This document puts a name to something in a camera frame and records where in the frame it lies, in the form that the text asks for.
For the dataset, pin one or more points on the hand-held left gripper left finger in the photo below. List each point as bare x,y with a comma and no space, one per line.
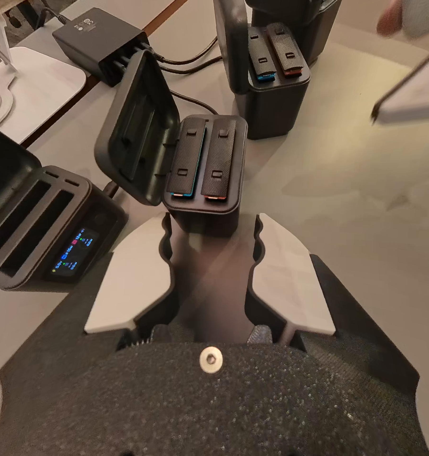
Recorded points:
132,281

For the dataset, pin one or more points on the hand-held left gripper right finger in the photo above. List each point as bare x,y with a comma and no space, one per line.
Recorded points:
292,285

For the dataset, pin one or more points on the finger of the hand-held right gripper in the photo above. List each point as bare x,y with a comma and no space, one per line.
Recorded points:
421,92

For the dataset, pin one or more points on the black battery charger case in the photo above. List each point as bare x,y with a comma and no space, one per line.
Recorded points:
207,221
104,221
321,35
271,107

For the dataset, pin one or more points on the person's right hand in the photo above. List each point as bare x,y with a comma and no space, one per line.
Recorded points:
389,21

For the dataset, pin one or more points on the black power adapter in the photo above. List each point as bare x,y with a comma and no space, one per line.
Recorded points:
93,32

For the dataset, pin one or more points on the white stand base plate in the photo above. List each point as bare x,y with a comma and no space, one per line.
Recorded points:
46,82

